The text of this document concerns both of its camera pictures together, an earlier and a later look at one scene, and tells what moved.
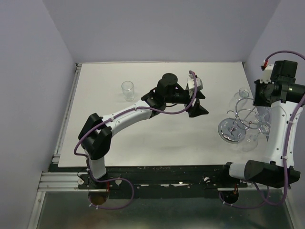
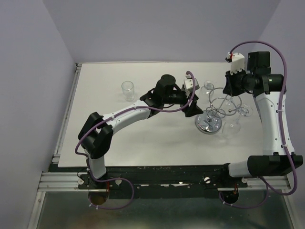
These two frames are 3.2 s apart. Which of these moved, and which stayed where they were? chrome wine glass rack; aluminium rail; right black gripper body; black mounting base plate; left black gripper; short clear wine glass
Moved: right black gripper body; chrome wine glass rack
Stayed: black mounting base plate; left black gripper; aluminium rail; short clear wine glass
